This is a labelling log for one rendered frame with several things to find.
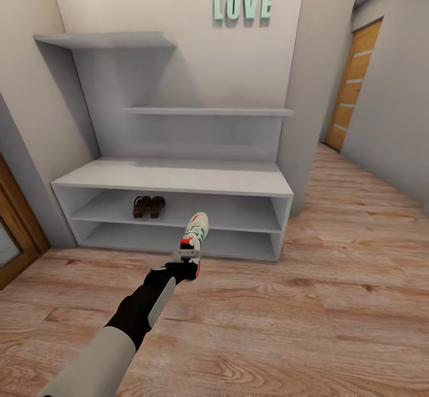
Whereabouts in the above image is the sandal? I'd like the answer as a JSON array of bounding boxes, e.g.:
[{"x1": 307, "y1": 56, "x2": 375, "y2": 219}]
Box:
[
  {"x1": 150, "y1": 196, "x2": 165, "y2": 219},
  {"x1": 133, "y1": 196, "x2": 152, "y2": 219}
]

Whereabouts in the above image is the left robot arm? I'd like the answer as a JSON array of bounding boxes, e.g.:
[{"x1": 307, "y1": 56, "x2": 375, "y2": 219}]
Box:
[{"x1": 35, "y1": 249, "x2": 200, "y2": 397}]

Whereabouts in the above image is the gym shoe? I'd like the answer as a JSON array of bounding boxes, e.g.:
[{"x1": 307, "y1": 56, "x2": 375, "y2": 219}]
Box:
[{"x1": 179, "y1": 212, "x2": 209, "y2": 279}]

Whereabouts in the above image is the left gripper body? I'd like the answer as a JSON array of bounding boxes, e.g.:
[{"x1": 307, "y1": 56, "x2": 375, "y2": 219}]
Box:
[{"x1": 165, "y1": 262, "x2": 196, "y2": 282}]

